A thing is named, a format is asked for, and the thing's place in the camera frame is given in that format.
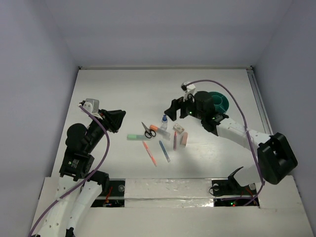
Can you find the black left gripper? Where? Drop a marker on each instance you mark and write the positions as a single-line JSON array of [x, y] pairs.
[[106, 121]]

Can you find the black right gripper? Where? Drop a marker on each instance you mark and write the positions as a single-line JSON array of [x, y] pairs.
[[176, 104]]

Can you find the small blue-cap glue bottle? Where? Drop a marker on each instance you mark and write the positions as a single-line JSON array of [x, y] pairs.
[[164, 122]]

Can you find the white staples box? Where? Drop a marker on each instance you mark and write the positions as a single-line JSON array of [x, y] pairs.
[[178, 128]]

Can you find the orange capped highlighter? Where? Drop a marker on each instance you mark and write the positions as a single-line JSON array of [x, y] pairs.
[[166, 135]]

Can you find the pink eraser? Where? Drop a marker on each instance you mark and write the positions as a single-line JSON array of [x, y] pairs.
[[184, 139]]

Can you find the green highlighter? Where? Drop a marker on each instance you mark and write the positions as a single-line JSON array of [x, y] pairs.
[[136, 137]]

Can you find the black handled scissors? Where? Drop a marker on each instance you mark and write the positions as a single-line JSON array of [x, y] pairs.
[[149, 133]]

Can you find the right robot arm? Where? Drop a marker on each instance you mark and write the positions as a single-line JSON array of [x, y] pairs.
[[222, 126]]

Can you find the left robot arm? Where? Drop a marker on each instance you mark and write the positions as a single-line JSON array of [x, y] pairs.
[[78, 184]]

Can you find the red purple pen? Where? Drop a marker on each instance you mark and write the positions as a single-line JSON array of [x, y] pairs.
[[175, 141]]

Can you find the orange pen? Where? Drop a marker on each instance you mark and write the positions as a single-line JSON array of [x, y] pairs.
[[149, 153]]

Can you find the blue pen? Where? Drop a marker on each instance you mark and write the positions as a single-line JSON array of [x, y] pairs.
[[164, 151]]

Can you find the teal round organizer container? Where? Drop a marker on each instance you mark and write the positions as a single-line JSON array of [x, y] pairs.
[[220, 101]]

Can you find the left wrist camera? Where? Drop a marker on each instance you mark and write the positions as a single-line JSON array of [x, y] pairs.
[[91, 105]]

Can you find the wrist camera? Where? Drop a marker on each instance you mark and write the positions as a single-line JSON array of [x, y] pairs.
[[188, 89], [91, 105]]

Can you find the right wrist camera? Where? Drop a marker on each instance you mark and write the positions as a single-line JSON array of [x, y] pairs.
[[188, 89]]

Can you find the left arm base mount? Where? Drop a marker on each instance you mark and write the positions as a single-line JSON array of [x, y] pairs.
[[113, 196]]

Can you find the aluminium rail right side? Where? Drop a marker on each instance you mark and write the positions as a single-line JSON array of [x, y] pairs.
[[264, 118]]

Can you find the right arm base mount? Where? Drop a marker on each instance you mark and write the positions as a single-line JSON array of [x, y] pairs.
[[228, 194]]

